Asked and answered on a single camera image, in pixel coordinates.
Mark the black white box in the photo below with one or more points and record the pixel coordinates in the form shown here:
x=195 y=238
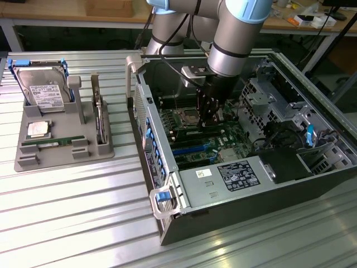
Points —
x=306 y=18

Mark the wooden workbench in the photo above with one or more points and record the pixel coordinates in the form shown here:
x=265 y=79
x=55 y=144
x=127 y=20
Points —
x=55 y=11

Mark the green motherboard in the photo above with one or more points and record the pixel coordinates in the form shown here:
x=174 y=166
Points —
x=231 y=139

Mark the blue expansion slot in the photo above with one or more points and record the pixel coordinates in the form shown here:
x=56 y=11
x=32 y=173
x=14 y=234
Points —
x=192 y=149

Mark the green graphics card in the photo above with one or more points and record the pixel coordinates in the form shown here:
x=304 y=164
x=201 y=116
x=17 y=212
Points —
x=99 y=123

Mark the silver CPU socket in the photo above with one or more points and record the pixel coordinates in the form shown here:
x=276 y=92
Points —
x=188 y=113

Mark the silver CPU chip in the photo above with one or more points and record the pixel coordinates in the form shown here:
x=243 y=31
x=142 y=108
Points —
x=38 y=129

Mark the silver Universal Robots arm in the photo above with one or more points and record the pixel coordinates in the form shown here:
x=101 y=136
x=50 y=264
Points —
x=228 y=42

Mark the hard disk with blue caddy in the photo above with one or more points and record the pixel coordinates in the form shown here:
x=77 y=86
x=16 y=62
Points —
x=42 y=83

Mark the long black expansion slot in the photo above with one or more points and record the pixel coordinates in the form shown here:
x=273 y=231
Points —
x=195 y=162
x=189 y=143

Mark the orange white box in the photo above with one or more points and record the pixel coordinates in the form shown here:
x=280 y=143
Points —
x=294 y=21

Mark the RAM slot white latches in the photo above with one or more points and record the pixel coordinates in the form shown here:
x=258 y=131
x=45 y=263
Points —
x=181 y=137
x=178 y=96
x=178 y=102

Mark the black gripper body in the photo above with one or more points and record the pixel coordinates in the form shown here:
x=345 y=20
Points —
x=221 y=86

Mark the black tripod leg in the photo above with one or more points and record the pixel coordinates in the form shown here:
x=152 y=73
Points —
x=331 y=44

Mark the green RAM stick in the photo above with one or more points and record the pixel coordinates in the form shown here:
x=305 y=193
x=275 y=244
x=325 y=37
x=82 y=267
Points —
x=55 y=142
x=187 y=129

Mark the blue disk bay lever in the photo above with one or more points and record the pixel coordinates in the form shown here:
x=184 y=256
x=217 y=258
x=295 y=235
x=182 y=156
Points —
x=310 y=135

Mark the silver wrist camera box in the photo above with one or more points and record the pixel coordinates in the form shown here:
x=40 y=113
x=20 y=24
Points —
x=195 y=76

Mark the silver chipset heat sink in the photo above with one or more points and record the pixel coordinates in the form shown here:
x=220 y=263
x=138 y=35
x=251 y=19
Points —
x=230 y=156

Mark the open black PC case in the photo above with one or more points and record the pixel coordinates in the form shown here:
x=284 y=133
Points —
x=251 y=212

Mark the black plastic shroud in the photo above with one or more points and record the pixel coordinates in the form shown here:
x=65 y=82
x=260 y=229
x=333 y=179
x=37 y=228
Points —
x=279 y=164

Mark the perforated silver disk bay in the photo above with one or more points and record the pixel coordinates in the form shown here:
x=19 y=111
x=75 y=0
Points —
x=256 y=97

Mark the black monitor with stand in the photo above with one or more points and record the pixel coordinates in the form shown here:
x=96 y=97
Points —
x=338 y=16

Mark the grey power supply unit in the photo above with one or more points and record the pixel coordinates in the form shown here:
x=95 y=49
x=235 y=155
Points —
x=200 y=190

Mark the grey parts rack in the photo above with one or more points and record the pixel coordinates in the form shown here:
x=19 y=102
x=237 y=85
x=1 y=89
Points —
x=64 y=163

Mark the blue case latch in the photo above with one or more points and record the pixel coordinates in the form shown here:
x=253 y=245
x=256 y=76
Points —
x=162 y=196

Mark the thin metal locking lever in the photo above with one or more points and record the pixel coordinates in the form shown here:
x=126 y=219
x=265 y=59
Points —
x=176 y=102

